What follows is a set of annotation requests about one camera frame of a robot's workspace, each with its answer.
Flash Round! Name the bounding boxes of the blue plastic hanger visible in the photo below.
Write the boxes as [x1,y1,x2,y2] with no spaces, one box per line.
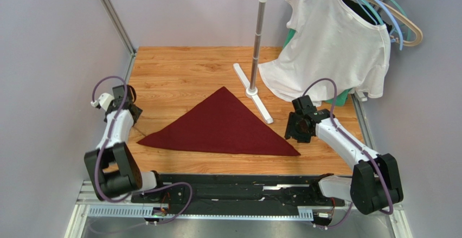
[360,0,411,50]

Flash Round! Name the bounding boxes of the teal plastic hanger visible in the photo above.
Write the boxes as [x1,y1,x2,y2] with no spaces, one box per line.
[337,0,412,42]

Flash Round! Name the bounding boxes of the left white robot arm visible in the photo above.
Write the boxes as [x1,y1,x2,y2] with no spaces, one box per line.
[84,85,159,201]

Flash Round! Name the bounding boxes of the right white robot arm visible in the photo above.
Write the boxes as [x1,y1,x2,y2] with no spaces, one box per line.
[285,95,404,215]

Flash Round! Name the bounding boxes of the metal utensil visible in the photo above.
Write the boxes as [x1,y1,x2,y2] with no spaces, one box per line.
[133,127,146,137]

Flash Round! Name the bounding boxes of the wooden hanger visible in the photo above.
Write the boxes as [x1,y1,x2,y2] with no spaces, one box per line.
[337,0,424,48]

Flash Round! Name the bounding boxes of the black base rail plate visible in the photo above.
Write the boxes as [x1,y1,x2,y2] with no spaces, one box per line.
[131,173,345,216]

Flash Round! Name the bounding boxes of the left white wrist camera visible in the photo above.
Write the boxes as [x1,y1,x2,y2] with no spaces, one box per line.
[91,93,114,111]

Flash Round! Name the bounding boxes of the dark red cloth napkin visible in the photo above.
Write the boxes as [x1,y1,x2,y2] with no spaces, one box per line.
[138,87,300,157]

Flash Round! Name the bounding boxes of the white clothes rack stand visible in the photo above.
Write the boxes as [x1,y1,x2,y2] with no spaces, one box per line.
[233,0,274,124]

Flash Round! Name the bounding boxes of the green garment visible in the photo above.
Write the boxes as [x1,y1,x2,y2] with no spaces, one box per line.
[283,29,351,106]

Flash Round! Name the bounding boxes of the black garment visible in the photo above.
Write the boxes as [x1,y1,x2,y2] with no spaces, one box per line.
[342,0,382,25]

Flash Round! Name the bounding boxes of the white t-shirt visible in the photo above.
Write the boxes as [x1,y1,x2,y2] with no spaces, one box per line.
[259,0,391,106]

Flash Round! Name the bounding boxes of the aluminium frame rail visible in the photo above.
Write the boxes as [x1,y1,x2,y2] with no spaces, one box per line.
[100,0,137,56]

